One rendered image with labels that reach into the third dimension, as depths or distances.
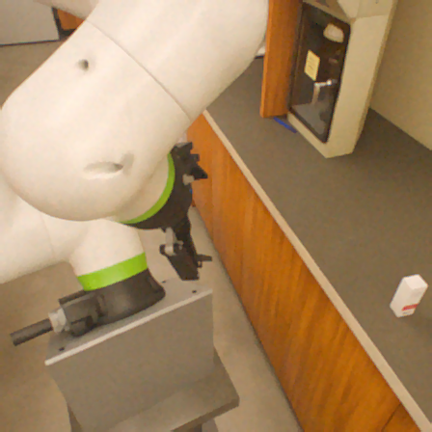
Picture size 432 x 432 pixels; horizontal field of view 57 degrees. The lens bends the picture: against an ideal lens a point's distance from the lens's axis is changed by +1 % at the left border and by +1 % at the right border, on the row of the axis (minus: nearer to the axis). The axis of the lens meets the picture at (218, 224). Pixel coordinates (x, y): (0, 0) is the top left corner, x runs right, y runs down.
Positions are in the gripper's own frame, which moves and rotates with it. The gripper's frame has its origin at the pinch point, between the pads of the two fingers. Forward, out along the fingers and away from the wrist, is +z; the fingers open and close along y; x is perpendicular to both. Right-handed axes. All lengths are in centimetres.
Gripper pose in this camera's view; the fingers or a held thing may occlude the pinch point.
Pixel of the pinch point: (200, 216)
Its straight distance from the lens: 63.3
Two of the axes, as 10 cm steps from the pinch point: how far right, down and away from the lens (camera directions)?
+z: 2.2, 1.3, 9.7
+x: 9.8, -0.8, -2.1
